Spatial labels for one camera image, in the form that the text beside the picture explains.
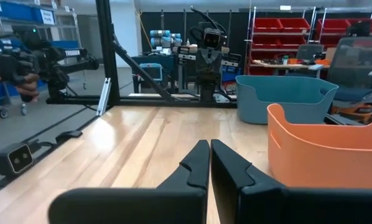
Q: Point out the black edge bracket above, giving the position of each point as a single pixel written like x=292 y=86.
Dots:
x=68 y=134

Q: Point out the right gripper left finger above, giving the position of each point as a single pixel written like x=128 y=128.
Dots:
x=136 y=205

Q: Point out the black aluminium table frame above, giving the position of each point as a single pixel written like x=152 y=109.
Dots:
x=106 y=46

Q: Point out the person's hand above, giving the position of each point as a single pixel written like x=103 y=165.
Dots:
x=29 y=85

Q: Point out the small black depth camera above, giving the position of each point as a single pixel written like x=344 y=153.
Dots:
x=16 y=160

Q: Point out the blue storage bin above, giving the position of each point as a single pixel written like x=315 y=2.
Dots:
x=64 y=44
x=10 y=11
x=44 y=16

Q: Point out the teal plastic bin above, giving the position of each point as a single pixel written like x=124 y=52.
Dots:
x=282 y=102

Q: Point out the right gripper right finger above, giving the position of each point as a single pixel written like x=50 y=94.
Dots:
x=282 y=205

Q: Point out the orange plastic bin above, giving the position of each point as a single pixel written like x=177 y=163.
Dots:
x=323 y=155

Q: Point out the metal shelf rack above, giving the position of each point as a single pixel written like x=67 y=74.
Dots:
x=250 y=37

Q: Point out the long silver bar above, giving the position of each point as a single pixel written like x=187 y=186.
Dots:
x=104 y=96

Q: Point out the cluttered wooden desk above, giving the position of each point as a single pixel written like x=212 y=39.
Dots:
x=282 y=66

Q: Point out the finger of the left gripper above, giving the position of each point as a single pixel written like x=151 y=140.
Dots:
x=213 y=92
x=205 y=92

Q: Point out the small silver bracket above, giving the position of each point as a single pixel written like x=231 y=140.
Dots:
x=221 y=98

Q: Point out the orange and black floor device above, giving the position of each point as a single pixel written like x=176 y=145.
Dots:
x=354 y=110

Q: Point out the grey-legged office chair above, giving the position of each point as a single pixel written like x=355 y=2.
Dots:
x=357 y=62

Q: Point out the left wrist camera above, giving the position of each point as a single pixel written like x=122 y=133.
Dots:
x=211 y=39

